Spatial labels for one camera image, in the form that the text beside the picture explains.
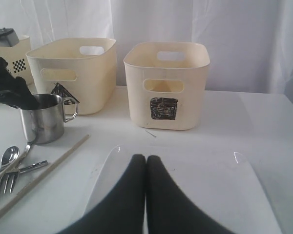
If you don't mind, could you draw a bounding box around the stainless steel spoon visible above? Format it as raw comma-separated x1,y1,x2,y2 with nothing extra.
0,146,20,173

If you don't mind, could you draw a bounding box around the stainless steel knife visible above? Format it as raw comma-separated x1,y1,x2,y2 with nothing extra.
8,160,49,174

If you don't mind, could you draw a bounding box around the white square plate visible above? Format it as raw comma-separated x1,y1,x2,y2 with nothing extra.
85,144,282,234

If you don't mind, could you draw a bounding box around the wooden chopstick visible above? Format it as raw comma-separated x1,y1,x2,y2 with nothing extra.
0,135,90,219
0,151,27,179

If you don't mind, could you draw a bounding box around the cream bin with black square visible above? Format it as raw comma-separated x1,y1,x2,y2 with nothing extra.
124,42,210,130

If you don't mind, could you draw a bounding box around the stainless steel mug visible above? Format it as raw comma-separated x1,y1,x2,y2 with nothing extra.
20,94,79,145

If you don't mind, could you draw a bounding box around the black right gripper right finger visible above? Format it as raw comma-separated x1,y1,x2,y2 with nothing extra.
146,155,232,234

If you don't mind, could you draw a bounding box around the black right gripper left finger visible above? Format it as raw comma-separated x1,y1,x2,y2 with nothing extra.
61,154,146,234

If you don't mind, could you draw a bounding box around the stainless steel fork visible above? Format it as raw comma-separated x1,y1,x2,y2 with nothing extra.
0,143,31,195

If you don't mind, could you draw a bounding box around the cream bin with black triangle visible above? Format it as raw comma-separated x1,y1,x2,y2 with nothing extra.
26,38,117,115

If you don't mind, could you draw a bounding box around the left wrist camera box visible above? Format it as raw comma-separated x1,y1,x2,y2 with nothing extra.
0,28,19,47

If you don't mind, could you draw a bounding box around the cream bin with black circle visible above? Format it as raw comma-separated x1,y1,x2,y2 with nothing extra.
0,35,34,85

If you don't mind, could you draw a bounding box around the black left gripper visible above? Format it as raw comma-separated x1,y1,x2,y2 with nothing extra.
0,57,39,109

